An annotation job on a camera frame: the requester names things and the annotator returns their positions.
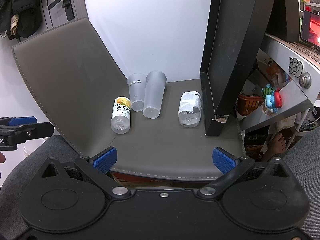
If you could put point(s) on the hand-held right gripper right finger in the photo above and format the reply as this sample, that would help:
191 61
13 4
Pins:
223 162

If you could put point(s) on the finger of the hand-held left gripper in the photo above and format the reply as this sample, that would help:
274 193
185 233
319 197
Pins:
40 130
22 120

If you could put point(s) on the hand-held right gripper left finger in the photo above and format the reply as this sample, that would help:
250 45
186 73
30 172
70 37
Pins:
106 159

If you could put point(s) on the small translucent plastic cup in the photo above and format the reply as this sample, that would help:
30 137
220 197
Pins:
136 95

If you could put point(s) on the large translucent plastic cup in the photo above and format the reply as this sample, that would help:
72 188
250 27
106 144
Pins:
153 97

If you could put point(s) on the person's left hand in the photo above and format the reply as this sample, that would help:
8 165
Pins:
1 158

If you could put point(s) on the yellow label plastic bottle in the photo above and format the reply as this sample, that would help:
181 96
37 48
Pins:
121 115

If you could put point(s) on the person's bare foot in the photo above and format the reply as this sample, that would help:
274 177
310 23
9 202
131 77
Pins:
275 146

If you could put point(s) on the grey leather mat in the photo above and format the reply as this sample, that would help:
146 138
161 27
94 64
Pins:
75 80

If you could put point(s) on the white label plastic bottle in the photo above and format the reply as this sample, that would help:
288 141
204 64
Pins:
188 110

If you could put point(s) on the orange plastic basket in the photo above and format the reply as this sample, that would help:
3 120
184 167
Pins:
250 105

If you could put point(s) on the blue and red toy figure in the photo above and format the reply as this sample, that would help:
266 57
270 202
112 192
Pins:
272 101

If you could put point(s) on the grey desk with drawer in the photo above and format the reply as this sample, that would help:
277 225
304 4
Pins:
287 100

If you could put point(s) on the beige cloth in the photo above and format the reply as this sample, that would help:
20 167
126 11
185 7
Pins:
13 22

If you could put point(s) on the orange snack bag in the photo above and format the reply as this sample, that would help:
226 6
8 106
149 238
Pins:
276 76

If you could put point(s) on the dark hanging jacket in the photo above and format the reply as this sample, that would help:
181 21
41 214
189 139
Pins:
22 10

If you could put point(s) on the metal drawer knob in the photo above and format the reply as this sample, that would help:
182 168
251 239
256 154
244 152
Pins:
305 80

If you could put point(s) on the grey cartoon sticker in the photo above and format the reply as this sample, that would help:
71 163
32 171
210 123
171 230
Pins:
295 66

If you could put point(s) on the smartphone with lit screen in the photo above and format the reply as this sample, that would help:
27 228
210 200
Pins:
311 25

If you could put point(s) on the black panel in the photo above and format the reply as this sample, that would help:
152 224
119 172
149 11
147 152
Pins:
285 10

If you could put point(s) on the black wooden frame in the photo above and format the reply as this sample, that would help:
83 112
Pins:
225 55

